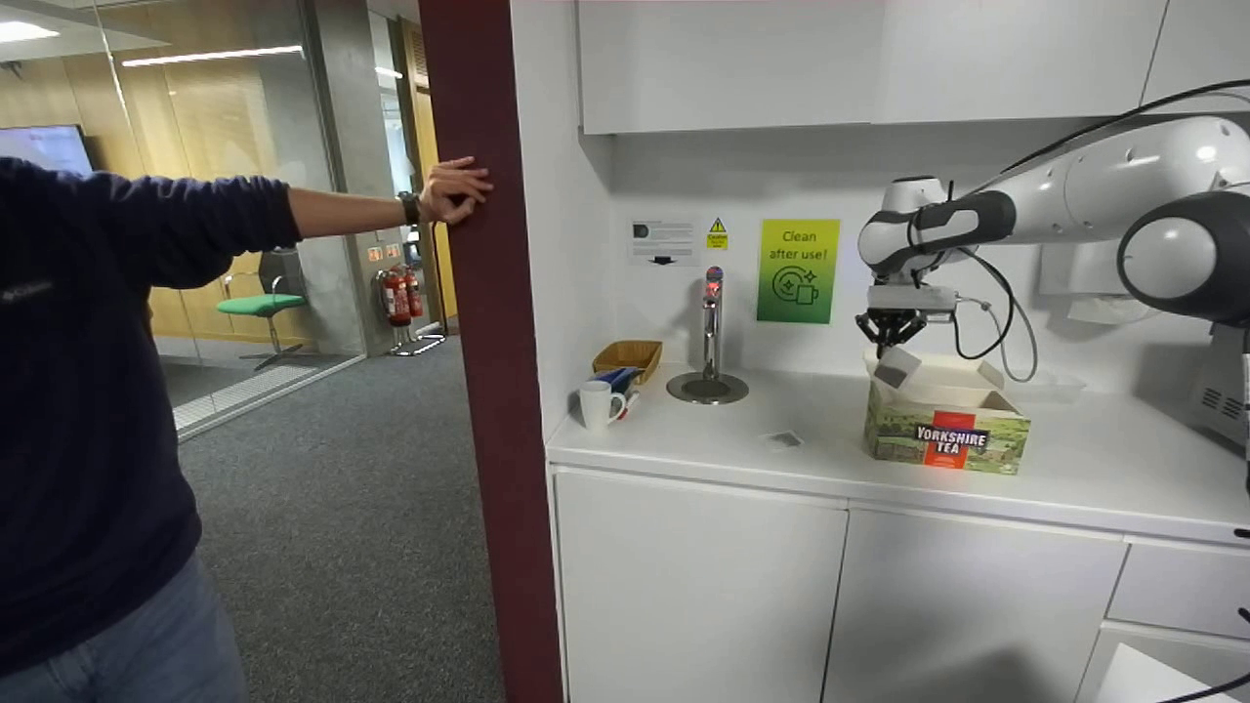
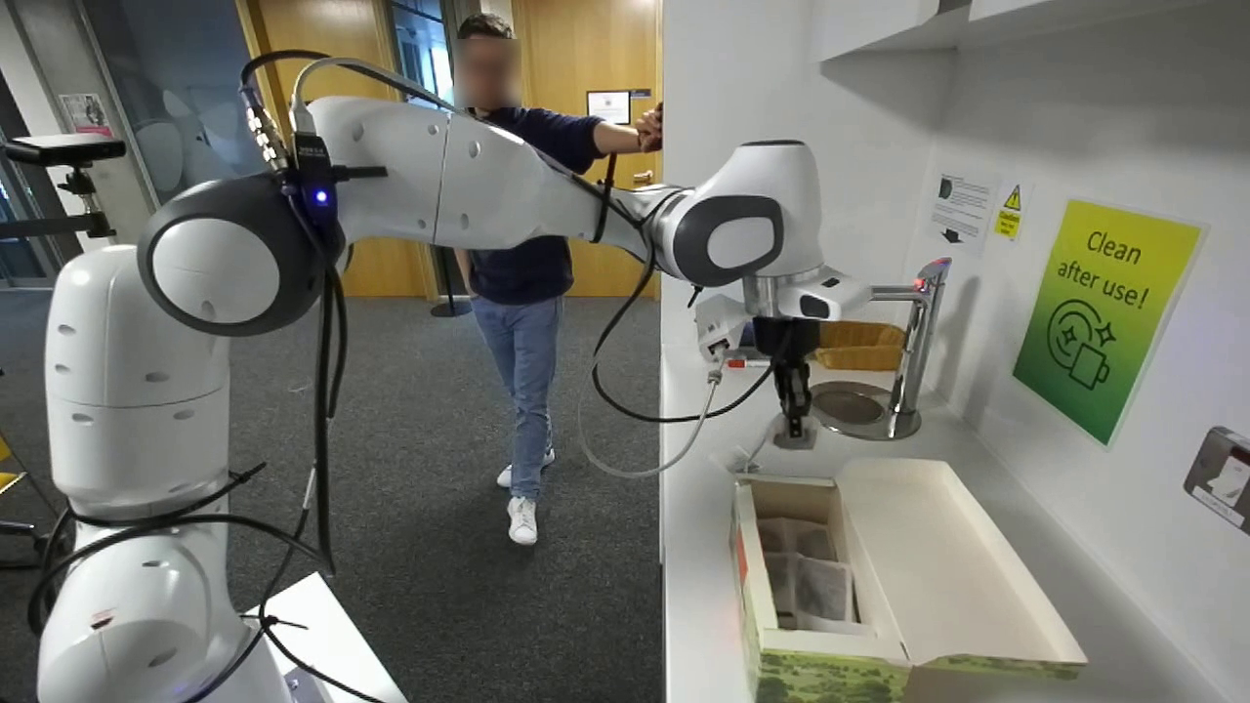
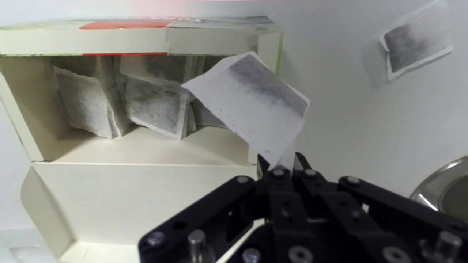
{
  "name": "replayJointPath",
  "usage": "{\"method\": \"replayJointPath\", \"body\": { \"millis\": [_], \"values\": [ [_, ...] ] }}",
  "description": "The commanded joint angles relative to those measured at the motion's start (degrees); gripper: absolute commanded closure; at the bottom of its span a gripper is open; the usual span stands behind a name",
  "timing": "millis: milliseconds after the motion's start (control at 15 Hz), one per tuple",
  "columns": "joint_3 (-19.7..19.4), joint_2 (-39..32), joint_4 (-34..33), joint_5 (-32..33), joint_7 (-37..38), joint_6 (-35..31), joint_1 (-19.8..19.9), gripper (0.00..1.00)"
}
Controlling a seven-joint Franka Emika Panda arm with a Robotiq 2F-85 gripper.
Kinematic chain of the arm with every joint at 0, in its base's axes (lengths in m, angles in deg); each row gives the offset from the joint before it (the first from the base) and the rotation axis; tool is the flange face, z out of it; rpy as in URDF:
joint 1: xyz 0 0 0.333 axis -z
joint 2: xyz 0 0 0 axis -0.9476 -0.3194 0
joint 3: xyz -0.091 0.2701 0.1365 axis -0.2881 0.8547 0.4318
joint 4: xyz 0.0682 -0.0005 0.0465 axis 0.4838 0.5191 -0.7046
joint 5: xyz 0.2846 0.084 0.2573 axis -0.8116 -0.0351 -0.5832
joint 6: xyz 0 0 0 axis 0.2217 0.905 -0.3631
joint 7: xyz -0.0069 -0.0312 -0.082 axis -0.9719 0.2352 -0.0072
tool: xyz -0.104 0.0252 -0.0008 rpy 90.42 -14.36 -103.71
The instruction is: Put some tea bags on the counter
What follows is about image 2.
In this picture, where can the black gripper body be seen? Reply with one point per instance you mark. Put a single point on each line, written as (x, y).
(786, 343)

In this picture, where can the square grey tea bag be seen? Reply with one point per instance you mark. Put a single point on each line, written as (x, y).
(794, 436)
(823, 587)

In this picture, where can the bare person forearm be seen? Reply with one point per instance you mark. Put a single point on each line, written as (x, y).
(618, 134)

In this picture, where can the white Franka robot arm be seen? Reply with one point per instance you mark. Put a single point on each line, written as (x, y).
(432, 181)

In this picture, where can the open cardboard tea box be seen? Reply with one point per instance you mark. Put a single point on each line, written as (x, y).
(937, 570)

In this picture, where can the person hand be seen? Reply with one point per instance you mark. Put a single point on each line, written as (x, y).
(649, 126)

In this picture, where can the round metal drip tray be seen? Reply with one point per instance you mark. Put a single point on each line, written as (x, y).
(854, 412)

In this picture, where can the chrome hot water tap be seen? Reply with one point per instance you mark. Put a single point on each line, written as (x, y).
(920, 336)

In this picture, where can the white printed label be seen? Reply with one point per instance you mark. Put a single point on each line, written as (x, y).
(962, 209)

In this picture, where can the yellow warning triangle sign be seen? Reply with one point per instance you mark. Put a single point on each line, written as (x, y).
(1007, 216)

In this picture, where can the person in dark sweater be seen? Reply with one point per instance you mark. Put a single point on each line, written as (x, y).
(522, 324)

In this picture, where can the green clean after use poster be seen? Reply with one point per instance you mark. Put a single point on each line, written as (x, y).
(1105, 317)

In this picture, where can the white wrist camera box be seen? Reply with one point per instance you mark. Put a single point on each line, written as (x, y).
(724, 334)

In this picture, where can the white upper wall cabinet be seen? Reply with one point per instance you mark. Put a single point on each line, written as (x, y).
(1039, 31)

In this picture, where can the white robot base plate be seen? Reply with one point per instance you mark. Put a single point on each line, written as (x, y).
(332, 636)

